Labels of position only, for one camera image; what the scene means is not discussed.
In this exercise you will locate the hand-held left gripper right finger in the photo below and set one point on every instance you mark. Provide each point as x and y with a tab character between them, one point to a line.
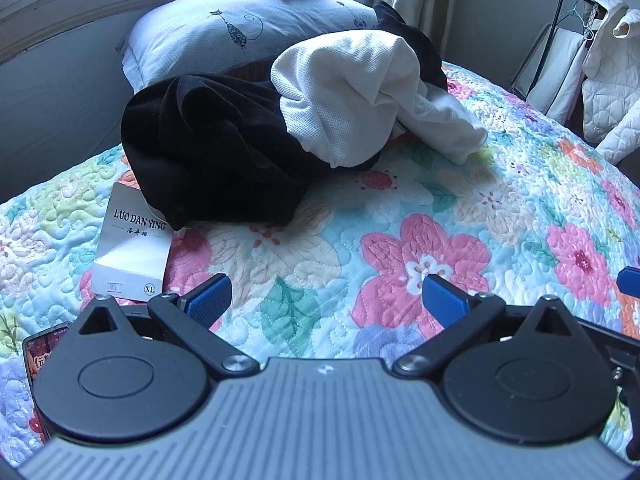
442	305

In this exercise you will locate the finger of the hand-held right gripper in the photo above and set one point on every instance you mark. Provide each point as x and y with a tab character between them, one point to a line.
630	280
620	347

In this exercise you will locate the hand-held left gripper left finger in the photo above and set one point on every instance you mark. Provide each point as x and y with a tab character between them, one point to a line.
210	302

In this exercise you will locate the white waffle robe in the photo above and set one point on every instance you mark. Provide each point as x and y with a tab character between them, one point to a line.
340	90

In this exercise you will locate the black clothes rack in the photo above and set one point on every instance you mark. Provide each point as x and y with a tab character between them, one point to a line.
552	42

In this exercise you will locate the white clothing tag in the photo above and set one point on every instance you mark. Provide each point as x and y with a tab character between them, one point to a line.
130	250

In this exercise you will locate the floral quilted bedspread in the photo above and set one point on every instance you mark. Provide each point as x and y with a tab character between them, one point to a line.
350	210

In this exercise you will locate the black garment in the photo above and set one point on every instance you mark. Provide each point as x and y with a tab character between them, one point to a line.
200	135

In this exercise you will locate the smartphone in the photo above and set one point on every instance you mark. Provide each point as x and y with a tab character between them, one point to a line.
37	360

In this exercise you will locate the white quilted jacket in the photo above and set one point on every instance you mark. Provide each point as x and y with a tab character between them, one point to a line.
610	85

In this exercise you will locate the white fabric bag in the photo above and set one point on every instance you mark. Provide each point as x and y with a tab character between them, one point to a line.
560	75

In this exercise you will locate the pale blue cat print pillow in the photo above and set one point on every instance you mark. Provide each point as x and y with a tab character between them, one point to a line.
200	35

